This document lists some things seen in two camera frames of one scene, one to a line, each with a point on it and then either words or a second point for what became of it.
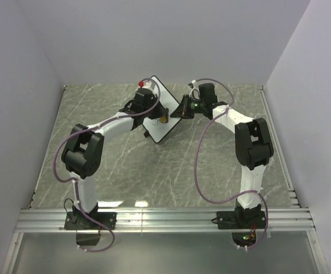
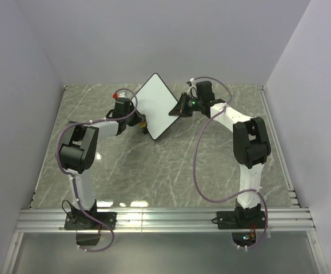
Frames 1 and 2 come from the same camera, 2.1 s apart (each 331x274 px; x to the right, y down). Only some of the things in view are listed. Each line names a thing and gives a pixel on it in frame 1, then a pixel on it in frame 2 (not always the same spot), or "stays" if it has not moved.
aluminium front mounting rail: x=164 y=220 stays
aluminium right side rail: x=292 y=193 stays
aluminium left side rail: x=12 y=255 stays
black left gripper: x=160 y=111 → x=139 y=118
